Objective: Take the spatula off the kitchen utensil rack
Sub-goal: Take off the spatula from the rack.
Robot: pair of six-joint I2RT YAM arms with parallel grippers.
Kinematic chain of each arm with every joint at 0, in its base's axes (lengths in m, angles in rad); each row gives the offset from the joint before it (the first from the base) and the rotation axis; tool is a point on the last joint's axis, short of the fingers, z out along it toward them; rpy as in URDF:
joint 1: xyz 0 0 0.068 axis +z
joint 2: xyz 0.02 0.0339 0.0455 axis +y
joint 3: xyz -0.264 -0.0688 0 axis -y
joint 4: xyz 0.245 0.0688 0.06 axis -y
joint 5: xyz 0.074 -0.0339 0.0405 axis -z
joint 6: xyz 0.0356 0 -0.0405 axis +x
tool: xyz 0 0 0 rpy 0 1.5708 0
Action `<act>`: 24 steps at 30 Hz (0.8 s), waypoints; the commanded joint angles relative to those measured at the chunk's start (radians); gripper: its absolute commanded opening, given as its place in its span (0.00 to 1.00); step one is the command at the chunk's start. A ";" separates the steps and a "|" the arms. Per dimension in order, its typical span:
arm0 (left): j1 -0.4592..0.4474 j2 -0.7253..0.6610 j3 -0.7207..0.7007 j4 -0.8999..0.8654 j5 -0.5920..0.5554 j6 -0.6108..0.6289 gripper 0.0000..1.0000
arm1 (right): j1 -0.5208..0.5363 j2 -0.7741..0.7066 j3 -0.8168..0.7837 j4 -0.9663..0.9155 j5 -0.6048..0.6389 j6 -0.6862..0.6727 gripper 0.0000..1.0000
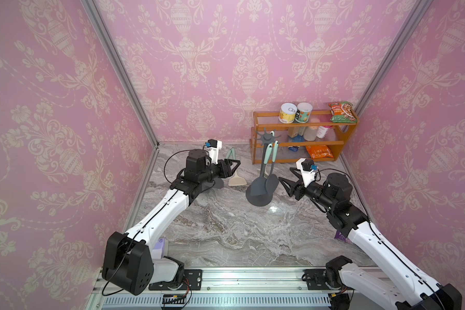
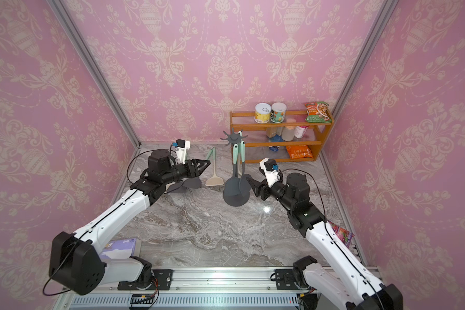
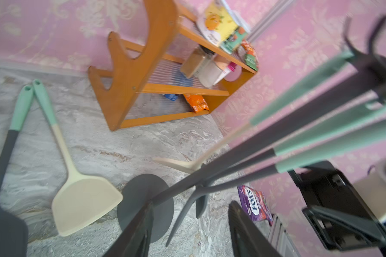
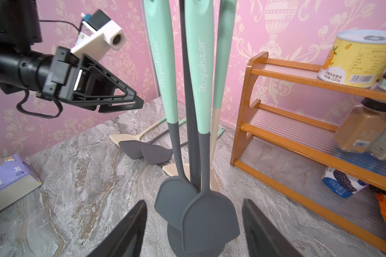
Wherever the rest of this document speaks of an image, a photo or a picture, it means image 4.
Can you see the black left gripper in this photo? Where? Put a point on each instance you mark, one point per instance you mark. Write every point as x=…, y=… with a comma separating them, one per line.
x=85, y=83

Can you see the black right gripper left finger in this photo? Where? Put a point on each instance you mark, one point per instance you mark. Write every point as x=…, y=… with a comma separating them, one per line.
x=126, y=239

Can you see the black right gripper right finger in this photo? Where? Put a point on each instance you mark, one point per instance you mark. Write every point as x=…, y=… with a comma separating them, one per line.
x=263, y=238

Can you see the mint grey solid spatula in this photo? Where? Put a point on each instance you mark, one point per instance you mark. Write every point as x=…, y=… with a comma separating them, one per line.
x=210, y=219

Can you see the beige long-handled spatula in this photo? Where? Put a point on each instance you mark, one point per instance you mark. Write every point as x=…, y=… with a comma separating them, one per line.
x=116, y=138

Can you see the mint grey ladle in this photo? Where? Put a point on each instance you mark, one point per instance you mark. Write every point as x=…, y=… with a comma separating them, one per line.
x=177, y=191

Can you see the mint grey slotted turner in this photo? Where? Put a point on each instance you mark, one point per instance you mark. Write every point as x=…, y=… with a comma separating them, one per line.
x=133, y=148

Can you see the mint beige scraper spatula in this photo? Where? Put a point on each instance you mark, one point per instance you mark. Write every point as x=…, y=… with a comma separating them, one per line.
x=224, y=40

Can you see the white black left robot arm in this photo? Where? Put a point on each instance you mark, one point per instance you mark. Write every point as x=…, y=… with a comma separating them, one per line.
x=21, y=68

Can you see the grey utensil rack stand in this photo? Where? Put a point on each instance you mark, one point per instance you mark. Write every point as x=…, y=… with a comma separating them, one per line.
x=174, y=235

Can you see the wooden three-tier shelf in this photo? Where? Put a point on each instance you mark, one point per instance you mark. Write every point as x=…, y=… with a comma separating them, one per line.
x=308, y=137

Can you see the purple tissue box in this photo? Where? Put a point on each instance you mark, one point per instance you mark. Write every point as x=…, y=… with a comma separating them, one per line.
x=17, y=179

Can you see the brown spice jar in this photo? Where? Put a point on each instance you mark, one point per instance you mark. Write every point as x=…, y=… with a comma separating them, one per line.
x=362, y=126

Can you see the yellow pineapple can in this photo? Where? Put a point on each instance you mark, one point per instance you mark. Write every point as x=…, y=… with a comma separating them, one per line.
x=357, y=58

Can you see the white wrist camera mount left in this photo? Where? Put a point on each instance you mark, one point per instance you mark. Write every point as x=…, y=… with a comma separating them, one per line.
x=104, y=35

